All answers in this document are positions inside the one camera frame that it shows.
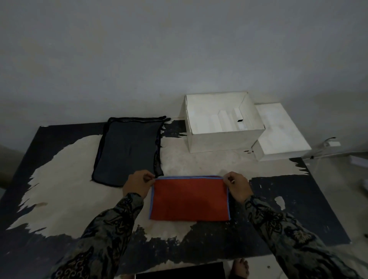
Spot person's right hand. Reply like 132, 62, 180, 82
223, 171, 253, 203

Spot person's left hand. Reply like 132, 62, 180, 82
123, 169, 156, 199

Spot yellow cloth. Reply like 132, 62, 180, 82
91, 116, 172, 188

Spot white box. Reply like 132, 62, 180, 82
184, 92, 266, 154

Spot red cloth with blue trim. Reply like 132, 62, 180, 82
148, 176, 232, 221

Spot person's right forearm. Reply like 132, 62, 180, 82
244, 195, 357, 279

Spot person's left forearm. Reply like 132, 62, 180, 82
47, 192, 144, 279

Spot white box lid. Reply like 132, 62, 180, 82
251, 102, 312, 162

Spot person's right foot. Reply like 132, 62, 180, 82
230, 258, 250, 279

